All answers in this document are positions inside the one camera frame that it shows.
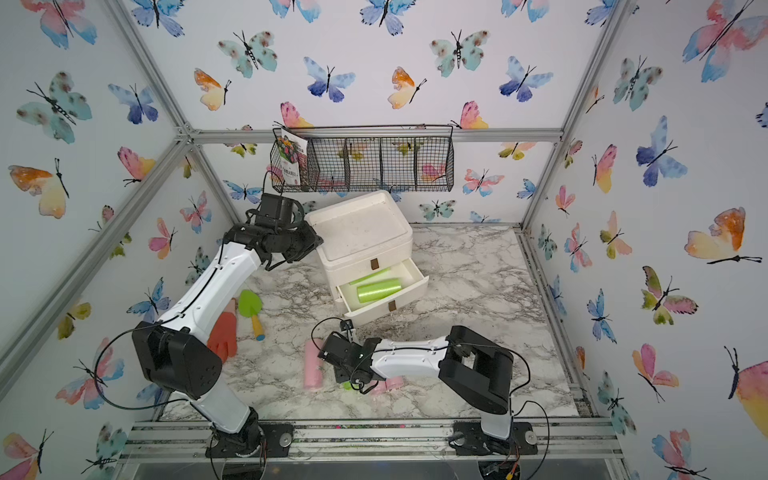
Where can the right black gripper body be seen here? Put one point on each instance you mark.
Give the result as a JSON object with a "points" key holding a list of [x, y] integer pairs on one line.
{"points": [[342, 376]]}

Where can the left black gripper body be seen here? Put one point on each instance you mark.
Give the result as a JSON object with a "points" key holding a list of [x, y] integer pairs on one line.
{"points": [[297, 244]]}

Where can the pink bag roll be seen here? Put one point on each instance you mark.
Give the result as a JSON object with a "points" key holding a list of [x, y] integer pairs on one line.
{"points": [[388, 385], [313, 375]]}

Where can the drawer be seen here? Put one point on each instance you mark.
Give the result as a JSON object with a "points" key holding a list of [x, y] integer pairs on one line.
{"points": [[358, 265], [414, 286]]}

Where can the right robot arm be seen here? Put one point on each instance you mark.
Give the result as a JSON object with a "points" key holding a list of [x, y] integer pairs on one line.
{"points": [[473, 367]]}

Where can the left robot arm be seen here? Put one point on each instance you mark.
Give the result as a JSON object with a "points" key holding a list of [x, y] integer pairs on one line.
{"points": [[172, 350]]}

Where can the white three-drawer foam cabinet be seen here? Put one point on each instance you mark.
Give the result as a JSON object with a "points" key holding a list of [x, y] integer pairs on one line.
{"points": [[362, 224]]}

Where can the green toy shovel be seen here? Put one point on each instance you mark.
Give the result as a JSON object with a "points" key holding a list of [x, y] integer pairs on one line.
{"points": [[250, 305]]}

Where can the flower seed packet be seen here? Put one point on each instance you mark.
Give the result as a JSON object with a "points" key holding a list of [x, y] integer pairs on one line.
{"points": [[292, 157]]}

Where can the red rubber glove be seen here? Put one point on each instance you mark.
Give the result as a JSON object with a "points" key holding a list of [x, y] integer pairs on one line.
{"points": [[222, 339]]}

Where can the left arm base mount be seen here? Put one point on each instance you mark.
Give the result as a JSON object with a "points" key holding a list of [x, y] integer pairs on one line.
{"points": [[262, 440]]}

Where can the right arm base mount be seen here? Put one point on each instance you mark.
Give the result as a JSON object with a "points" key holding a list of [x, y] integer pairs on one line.
{"points": [[468, 439]]}

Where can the black wire wall basket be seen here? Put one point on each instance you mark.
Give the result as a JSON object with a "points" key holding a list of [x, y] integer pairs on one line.
{"points": [[396, 158]]}

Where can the aluminium front rail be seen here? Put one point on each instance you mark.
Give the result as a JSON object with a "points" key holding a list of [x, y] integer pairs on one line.
{"points": [[384, 439]]}

